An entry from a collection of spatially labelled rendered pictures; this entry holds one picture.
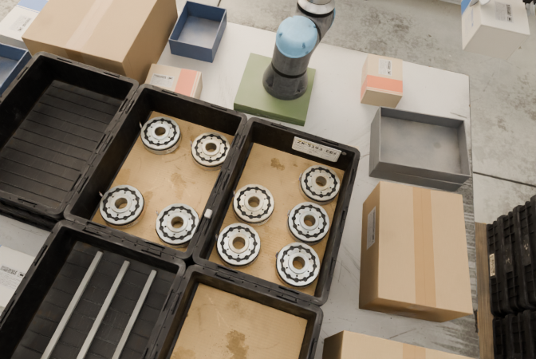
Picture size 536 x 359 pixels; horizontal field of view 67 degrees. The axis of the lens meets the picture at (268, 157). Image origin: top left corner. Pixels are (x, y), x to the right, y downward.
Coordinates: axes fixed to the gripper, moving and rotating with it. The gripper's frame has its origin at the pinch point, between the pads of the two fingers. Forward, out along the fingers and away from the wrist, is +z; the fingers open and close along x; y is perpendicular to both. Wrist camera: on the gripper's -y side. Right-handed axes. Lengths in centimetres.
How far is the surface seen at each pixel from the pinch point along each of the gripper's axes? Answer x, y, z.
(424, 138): -3.4, 19.1, 35.3
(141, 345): -66, 94, 28
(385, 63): -18.3, -6.5, 33.4
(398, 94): -13.3, 5.8, 33.3
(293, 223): -40, 61, 25
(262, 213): -47, 60, 25
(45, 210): -94, 73, 18
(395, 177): -11, 34, 38
